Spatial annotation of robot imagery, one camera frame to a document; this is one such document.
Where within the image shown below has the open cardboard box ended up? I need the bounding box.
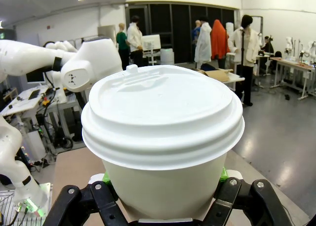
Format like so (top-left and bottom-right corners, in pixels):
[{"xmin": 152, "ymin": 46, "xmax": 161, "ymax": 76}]
[{"xmin": 195, "ymin": 67, "xmax": 234, "ymax": 83}]

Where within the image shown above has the mannequin under orange cloth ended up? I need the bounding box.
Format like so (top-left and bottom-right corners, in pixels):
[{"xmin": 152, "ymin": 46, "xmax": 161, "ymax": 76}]
[{"xmin": 210, "ymin": 19, "xmax": 231, "ymax": 70}]

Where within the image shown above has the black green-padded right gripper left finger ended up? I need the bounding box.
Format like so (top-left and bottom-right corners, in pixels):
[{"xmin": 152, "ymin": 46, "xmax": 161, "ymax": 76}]
[{"xmin": 44, "ymin": 171, "xmax": 129, "ymax": 226}]

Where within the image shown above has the long white workbench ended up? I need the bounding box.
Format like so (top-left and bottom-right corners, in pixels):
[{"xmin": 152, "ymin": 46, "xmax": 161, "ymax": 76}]
[{"xmin": 270, "ymin": 56, "xmax": 316, "ymax": 100}]

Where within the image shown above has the white plastic cup lid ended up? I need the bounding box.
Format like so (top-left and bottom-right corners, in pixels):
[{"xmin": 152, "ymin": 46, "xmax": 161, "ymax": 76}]
[{"xmin": 80, "ymin": 64, "xmax": 245, "ymax": 172}]

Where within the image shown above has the person in white jacket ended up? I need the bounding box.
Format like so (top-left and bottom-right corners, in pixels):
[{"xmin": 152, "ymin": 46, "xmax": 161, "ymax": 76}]
[{"xmin": 126, "ymin": 15, "xmax": 144, "ymax": 68}]

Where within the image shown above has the white table under cardboard box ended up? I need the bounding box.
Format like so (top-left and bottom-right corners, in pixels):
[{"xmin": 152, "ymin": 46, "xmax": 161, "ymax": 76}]
[{"xmin": 222, "ymin": 71, "xmax": 245, "ymax": 92}]

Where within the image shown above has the mannequin in blue shirt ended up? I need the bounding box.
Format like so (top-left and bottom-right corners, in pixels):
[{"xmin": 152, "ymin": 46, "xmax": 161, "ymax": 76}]
[{"xmin": 191, "ymin": 20, "xmax": 202, "ymax": 63}]

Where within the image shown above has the seated person in black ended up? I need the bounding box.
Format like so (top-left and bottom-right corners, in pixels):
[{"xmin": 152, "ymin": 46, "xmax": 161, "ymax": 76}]
[{"xmin": 260, "ymin": 36, "xmax": 275, "ymax": 55}]

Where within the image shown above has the white cylinder bin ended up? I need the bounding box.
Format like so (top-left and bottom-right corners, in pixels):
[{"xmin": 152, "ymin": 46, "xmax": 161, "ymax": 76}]
[{"xmin": 159, "ymin": 47, "xmax": 175, "ymax": 65}]

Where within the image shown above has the black tablet on desk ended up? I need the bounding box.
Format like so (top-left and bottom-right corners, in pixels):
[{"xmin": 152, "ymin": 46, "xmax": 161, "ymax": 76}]
[{"xmin": 28, "ymin": 89, "xmax": 41, "ymax": 100}]

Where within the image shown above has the white desk with devices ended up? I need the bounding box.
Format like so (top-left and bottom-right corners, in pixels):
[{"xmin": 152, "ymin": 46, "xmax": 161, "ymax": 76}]
[{"xmin": 1, "ymin": 85, "xmax": 54, "ymax": 118}]

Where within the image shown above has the white equipment cart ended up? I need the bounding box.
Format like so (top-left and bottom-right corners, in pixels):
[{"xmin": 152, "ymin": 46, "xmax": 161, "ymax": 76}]
[{"xmin": 142, "ymin": 34, "xmax": 161, "ymax": 66}]

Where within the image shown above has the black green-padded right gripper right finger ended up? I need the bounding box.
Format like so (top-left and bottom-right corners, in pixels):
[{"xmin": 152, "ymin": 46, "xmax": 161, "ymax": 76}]
[{"xmin": 202, "ymin": 166, "xmax": 293, "ymax": 226}]

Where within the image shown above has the black computer monitor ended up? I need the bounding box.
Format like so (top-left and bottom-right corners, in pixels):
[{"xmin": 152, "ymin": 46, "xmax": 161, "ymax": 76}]
[{"xmin": 26, "ymin": 69, "xmax": 46, "ymax": 85}]

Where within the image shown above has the small white robot on workbench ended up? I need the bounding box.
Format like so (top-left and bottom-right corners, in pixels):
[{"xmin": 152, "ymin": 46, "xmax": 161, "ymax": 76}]
[{"xmin": 285, "ymin": 37, "xmax": 296, "ymax": 56}]

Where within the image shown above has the white paper cup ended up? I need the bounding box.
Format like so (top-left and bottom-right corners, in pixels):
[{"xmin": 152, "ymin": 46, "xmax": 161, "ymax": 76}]
[{"xmin": 101, "ymin": 151, "xmax": 228, "ymax": 221}]

